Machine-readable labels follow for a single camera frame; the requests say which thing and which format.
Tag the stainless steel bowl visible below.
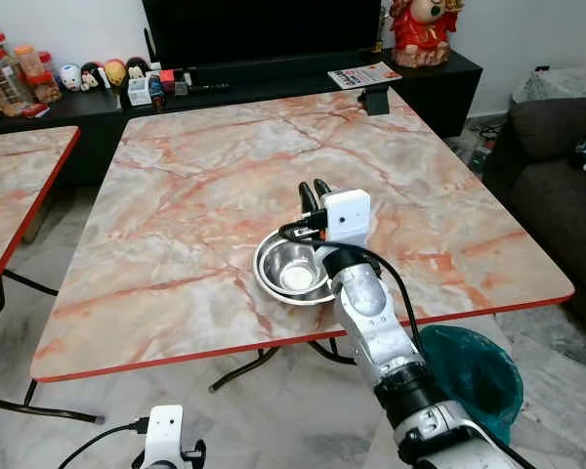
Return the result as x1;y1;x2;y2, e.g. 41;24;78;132
252;230;338;306

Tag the marble folding table red edge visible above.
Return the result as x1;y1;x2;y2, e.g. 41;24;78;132
0;86;575;424
0;125;82;353

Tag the black clamp block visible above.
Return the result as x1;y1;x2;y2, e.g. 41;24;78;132
361;83;393;117

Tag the white orange booklet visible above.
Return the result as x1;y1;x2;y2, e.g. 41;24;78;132
327;62;403;91

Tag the black television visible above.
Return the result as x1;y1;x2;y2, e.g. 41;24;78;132
142;0;384;71

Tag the red fortune doll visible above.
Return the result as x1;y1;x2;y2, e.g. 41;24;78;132
389;0;465;68

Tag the small white box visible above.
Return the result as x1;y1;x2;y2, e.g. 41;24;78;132
127;78;153;107

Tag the black round figurine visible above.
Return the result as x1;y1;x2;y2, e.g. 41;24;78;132
127;56;151;83
81;62;103;92

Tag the yellow round figurine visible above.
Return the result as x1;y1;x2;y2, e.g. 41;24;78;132
103;59;128;89

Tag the bin with green bag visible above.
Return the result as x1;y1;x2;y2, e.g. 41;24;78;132
415;325;524;447

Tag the dark grey sofa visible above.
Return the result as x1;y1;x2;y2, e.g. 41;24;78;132
493;93;586;338

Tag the light grey cushion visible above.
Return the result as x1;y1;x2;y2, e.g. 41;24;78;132
513;66;586;107

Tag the white round figurine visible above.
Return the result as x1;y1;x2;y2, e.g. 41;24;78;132
60;64;83;93

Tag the small red lid jar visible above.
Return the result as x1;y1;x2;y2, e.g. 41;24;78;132
33;54;65;105

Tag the orange lid jar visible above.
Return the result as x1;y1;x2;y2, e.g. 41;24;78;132
15;44;46;84

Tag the large red lid clear jar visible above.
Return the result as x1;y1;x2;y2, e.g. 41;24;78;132
0;20;32;116

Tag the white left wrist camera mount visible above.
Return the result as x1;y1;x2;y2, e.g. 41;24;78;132
142;405;185;468

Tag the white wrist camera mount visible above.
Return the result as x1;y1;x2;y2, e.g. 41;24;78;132
142;405;185;468
320;190;373;247

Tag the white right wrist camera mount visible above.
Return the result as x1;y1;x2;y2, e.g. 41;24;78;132
320;190;373;247

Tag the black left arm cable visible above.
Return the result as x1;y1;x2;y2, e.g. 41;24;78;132
59;417;149;469

